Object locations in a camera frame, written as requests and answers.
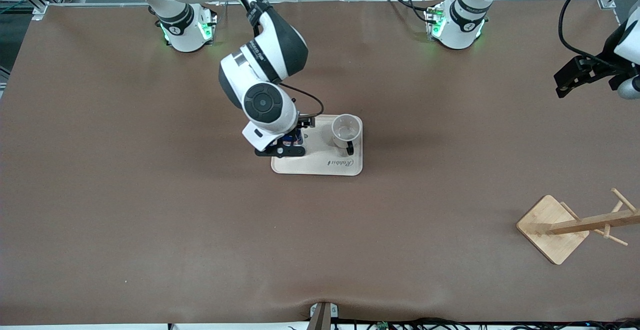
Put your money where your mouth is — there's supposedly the blue white milk carton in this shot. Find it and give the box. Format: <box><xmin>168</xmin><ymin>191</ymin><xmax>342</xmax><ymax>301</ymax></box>
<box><xmin>278</xmin><ymin>129</ymin><xmax>304</xmax><ymax>147</ymax></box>

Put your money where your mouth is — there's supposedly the white smiley mug black handle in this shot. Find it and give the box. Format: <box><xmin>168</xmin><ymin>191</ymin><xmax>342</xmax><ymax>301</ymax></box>
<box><xmin>331</xmin><ymin>114</ymin><xmax>363</xmax><ymax>155</ymax></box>

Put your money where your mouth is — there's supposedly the cream rectangular tray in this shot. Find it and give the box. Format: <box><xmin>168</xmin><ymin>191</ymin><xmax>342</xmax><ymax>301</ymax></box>
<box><xmin>271</xmin><ymin>114</ymin><xmax>364</xmax><ymax>176</ymax></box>

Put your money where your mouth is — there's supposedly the wooden mug rack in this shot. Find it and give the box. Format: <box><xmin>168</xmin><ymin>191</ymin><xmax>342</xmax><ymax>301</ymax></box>
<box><xmin>516</xmin><ymin>188</ymin><xmax>640</xmax><ymax>265</ymax></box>

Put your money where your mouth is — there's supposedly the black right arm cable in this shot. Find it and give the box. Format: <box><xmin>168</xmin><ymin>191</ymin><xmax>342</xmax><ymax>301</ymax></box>
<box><xmin>277</xmin><ymin>83</ymin><xmax>325</xmax><ymax>118</ymax></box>

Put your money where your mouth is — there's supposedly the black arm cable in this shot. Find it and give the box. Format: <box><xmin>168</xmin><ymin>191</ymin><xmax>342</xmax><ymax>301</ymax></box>
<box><xmin>559</xmin><ymin>0</ymin><xmax>608</xmax><ymax>66</ymax></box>
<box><xmin>277</xmin><ymin>83</ymin><xmax>325</xmax><ymax>118</ymax></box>

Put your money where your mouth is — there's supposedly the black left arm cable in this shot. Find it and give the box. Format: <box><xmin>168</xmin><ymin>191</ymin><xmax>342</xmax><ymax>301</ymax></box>
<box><xmin>559</xmin><ymin>0</ymin><xmax>608</xmax><ymax>66</ymax></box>

